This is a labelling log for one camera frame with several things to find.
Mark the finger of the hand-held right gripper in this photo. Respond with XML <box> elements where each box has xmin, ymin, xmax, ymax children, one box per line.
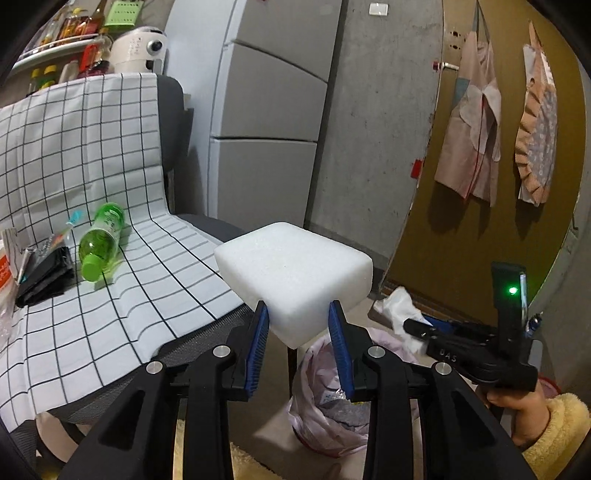
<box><xmin>422</xmin><ymin>315</ymin><xmax>458</xmax><ymax>334</ymax></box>
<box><xmin>403</xmin><ymin>318</ymin><xmax>437</xmax><ymax>342</ymax></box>

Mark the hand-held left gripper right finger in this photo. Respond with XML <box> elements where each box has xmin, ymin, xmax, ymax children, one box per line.
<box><xmin>327</xmin><ymin>299</ymin><xmax>539</xmax><ymax>480</ymax></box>

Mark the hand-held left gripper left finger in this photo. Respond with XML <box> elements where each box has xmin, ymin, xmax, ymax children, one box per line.
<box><xmin>58</xmin><ymin>300</ymin><xmax>271</xmax><ymax>480</ymax></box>

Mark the white tissue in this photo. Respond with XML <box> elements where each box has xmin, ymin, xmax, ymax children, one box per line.
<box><xmin>373</xmin><ymin>286</ymin><xmax>428</xmax><ymax>357</ymax></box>

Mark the bin with pink bag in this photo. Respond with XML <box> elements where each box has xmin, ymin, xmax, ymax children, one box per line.
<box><xmin>288</xmin><ymin>325</ymin><xmax>419</xmax><ymax>459</ymax></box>

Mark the white sponge block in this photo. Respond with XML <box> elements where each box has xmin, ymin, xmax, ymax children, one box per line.
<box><xmin>213</xmin><ymin>222</ymin><xmax>374</xmax><ymax>349</ymax></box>

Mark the green plastic bottle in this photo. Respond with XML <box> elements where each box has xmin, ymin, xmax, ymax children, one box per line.
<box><xmin>77</xmin><ymin>202</ymin><xmax>127</xmax><ymax>282</ymax></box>

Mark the black pouch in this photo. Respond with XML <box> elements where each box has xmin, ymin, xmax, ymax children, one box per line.
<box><xmin>15</xmin><ymin>246</ymin><xmax>77</xmax><ymax>308</ymax></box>

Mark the clear plastic container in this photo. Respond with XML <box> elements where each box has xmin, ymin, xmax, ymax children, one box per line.
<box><xmin>0</xmin><ymin>295</ymin><xmax>16</xmax><ymax>345</ymax></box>

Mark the person's right hand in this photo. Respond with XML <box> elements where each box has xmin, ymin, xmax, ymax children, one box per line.
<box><xmin>475</xmin><ymin>385</ymin><xmax>551</xmax><ymax>448</ymax></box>

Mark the mustard yellow door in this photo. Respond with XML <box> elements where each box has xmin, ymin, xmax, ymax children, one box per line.
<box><xmin>382</xmin><ymin>0</ymin><xmax>583</xmax><ymax>320</ymax></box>

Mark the person's yellow fleece pants leg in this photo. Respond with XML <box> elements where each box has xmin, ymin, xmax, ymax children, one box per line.
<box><xmin>230</xmin><ymin>443</ymin><xmax>260</xmax><ymax>480</ymax></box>

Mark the pink apron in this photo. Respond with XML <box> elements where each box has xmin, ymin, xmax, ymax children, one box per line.
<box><xmin>433</xmin><ymin>31</ymin><xmax>502</xmax><ymax>202</ymax></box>

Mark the ruffled floral apron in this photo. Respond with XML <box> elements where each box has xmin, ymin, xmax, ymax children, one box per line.
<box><xmin>514</xmin><ymin>22</ymin><xmax>556</xmax><ymax>207</ymax></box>

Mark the grey office chair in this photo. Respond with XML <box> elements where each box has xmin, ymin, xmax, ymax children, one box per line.
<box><xmin>0</xmin><ymin>74</ymin><xmax>298</xmax><ymax>464</ymax></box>

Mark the white refrigerator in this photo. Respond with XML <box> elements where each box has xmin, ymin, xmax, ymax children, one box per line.
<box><xmin>163</xmin><ymin>0</ymin><xmax>343</xmax><ymax>229</ymax></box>

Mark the white checked cloth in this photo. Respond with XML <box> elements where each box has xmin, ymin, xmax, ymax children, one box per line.
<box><xmin>0</xmin><ymin>71</ymin><xmax>244</xmax><ymax>431</ymax></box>

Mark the white air fryer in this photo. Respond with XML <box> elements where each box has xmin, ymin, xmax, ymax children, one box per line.
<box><xmin>110</xmin><ymin>26</ymin><xmax>170</xmax><ymax>75</ymax></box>

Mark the large soy sauce bottle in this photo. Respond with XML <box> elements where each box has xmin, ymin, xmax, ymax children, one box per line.
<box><xmin>79</xmin><ymin>37</ymin><xmax>114</xmax><ymax>77</ymax></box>

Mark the green cutlery holder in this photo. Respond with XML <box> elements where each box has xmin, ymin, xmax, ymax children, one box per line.
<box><xmin>103</xmin><ymin>0</ymin><xmax>142</xmax><ymax>27</ymax></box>

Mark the tall dark vinegar bottle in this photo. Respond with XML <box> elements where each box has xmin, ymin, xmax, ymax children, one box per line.
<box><xmin>89</xmin><ymin>0</ymin><xmax>108</xmax><ymax>34</ymax></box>

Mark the cooking oil bottle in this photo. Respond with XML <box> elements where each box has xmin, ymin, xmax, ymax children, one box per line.
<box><xmin>64</xmin><ymin>13</ymin><xmax>87</xmax><ymax>41</ymax></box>

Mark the white wall shelf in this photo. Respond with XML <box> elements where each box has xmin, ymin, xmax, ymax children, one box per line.
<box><xmin>11</xmin><ymin>36</ymin><xmax>103</xmax><ymax>75</ymax></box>

